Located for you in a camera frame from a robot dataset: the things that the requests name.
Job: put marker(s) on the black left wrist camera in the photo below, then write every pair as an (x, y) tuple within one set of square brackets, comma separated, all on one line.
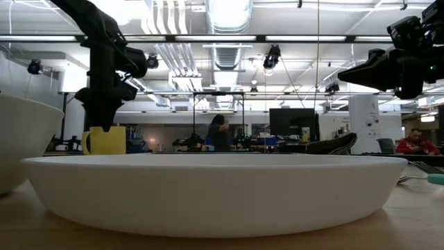
[(133, 62)]

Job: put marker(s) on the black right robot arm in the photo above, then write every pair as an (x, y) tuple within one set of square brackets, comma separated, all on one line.
[(433, 14)]

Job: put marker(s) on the long ceiling light strip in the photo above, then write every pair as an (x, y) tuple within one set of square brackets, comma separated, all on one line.
[(215, 38)]

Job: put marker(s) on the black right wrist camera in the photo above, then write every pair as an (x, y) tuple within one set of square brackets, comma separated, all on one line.
[(404, 31)]

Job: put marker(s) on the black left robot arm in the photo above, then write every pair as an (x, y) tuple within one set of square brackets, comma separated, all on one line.
[(86, 17)]

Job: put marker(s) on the white pillar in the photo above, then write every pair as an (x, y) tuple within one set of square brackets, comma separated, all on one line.
[(364, 121)]

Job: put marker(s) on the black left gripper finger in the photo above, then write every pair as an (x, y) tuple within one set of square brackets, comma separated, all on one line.
[(104, 114)]

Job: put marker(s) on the beige bowl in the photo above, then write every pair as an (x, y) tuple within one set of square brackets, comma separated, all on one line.
[(24, 139)]

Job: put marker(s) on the yellow mug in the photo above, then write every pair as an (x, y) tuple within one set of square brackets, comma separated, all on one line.
[(107, 144)]

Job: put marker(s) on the black monitor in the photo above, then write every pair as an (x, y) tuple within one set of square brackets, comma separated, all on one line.
[(291, 123)]

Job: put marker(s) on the black ceiling spotlight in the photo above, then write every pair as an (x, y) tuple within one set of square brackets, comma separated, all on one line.
[(34, 66), (332, 87), (152, 62), (272, 55)]

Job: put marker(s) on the silver ventilation duct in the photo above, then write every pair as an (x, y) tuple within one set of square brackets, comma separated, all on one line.
[(227, 21)]

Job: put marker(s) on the white round plate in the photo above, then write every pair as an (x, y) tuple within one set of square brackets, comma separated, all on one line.
[(215, 194)]

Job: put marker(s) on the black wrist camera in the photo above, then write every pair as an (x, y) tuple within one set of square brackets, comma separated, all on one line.
[(133, 62), (404, 31)]

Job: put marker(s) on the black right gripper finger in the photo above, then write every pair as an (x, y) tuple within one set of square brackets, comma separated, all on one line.
[(381, 66), (347, 74)]

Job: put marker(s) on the person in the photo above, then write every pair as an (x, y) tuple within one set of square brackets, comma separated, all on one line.
[(416, 146), (218, 135)]

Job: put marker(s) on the grey office chair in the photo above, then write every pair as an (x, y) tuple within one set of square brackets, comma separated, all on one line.
[(385, 146)]

